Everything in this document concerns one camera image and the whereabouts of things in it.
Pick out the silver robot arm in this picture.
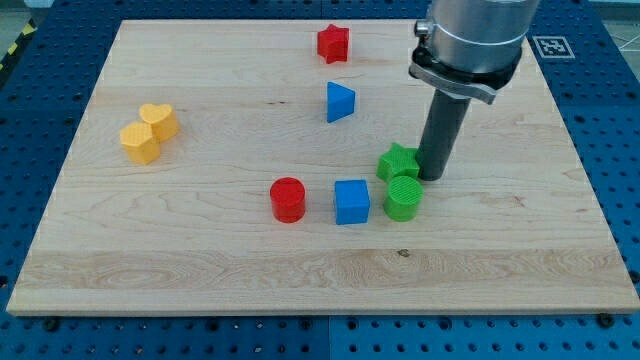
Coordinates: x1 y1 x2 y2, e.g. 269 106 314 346
409 0 539 104

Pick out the green star block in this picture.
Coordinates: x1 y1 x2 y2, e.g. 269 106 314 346
376 142 420 183

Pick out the blue triangle block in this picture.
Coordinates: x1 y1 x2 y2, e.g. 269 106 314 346
326 82 356 123

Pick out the red star block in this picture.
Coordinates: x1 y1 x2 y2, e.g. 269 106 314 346
317 24 350 64

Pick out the red cylinder block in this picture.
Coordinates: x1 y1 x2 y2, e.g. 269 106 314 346
269 177 306 223

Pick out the blue cube block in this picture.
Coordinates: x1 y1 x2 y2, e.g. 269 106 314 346
334 179 371 225

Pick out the green cylinder block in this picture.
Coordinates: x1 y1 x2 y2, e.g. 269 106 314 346
383 176 424 222

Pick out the wooden board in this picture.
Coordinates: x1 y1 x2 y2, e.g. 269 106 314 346
7 20 639 316

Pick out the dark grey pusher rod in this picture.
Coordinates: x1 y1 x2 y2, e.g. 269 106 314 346
415 89 470 181

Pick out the yellow heart block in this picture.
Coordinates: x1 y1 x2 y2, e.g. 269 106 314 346
139 104 180 142

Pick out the yellow pentagon block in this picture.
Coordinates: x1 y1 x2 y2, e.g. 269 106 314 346
120 122 161 165

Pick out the white fiducial marker tag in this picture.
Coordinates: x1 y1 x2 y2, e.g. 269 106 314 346
533 36 575 59

